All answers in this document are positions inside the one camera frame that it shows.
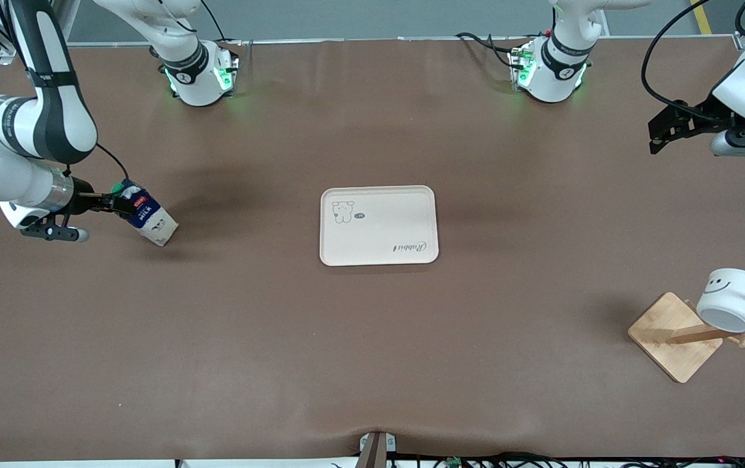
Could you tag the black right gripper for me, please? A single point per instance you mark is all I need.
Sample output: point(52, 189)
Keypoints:
point(84, 202)

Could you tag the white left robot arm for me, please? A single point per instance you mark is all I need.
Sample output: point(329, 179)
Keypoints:
point(558, 65)

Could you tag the metal table edge bracket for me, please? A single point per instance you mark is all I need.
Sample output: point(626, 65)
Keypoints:
point(376, 452)

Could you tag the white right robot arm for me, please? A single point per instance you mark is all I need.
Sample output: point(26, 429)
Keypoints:
point(54, 110)

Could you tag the cream tray with rabbit print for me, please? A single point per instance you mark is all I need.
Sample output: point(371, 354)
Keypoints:
point(398, 221)

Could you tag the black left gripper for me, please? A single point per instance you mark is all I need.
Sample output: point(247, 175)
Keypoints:
point(697, 119)

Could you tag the wooden cup hanging rack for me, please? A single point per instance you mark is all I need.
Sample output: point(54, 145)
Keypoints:
point(671, 338)

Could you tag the blue and white milk carton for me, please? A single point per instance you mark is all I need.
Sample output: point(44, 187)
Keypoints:
point(151, 221)

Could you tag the brown table cover mat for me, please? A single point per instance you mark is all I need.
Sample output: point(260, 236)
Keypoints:
point(216, 338)

